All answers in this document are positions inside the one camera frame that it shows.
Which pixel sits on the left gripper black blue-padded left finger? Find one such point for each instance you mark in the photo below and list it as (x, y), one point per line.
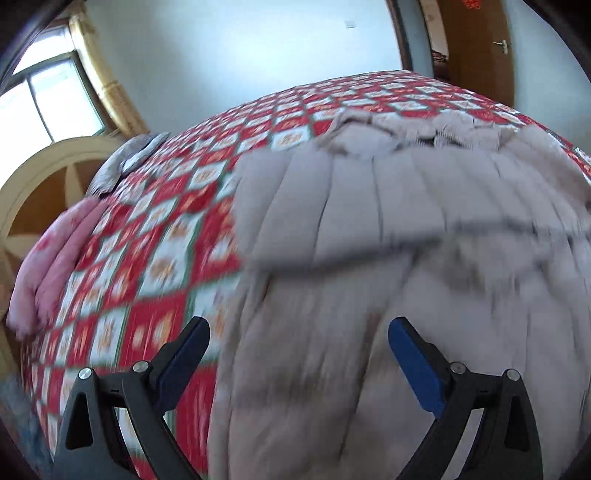
(90, 442)

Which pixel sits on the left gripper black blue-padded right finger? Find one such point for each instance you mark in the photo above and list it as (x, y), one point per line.
(506, 445)

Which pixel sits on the pale pink quilted puffer jacket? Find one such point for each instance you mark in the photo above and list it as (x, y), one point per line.
(478, 234)

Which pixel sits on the red patterned bed sheet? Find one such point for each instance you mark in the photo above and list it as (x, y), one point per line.
(164, 250)

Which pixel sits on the pink folded blanket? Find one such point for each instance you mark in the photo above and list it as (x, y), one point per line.
(47, 267)

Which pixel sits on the cream and brown headboard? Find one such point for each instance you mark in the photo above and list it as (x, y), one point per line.
(35, 195)

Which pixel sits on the striped grey pillow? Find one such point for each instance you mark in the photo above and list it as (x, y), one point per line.
(123, 161)

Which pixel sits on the right beige curtain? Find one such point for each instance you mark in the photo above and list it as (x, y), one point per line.
(110, 92)

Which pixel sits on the brown wooden door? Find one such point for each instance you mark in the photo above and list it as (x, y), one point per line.
(475, 63)

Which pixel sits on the red paper door decoration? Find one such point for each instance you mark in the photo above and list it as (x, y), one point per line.
(472, 4)

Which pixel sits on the window with dark frame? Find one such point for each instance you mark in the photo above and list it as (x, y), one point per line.
(49, 98)

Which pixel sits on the brown door frame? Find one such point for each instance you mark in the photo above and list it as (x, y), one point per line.
(412, 35)

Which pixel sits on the silver door handle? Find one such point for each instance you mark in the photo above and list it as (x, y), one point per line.
(503, 44)

